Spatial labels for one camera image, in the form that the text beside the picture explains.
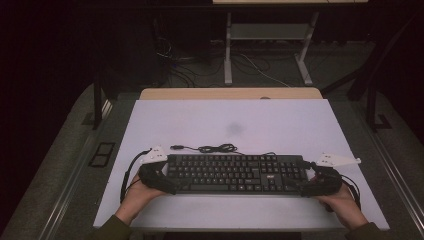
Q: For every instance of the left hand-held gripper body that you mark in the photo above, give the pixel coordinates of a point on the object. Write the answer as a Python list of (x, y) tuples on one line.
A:
[(151, 175)]

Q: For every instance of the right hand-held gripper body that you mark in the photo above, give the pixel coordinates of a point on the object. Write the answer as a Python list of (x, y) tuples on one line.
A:
[(328, 181)]

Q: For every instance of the black keyboard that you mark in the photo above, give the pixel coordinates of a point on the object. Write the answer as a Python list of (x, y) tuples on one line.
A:
[(233, 173)]

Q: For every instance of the person's right hand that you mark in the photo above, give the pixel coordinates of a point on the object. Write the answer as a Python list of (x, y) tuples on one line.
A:
[(340, 203)]

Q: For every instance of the person's left hand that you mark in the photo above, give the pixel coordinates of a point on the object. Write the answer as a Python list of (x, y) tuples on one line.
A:
[(140, 200)]

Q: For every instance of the white board table cover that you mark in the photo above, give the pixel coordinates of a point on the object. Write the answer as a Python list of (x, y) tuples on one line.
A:
[(200, 123)]

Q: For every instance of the black metal stand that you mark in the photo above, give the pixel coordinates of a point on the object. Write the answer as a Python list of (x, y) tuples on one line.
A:
[(371, 100), (97, 100)]

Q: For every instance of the round desk grommet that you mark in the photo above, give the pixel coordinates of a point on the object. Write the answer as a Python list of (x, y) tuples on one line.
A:
[(265, 98)]

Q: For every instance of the black floor outlet frame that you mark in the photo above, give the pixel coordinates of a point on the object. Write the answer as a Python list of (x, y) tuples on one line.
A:
[(101, 155)]

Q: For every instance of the white metal desk frame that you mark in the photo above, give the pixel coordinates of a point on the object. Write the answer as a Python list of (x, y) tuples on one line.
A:
[(228, 50)]

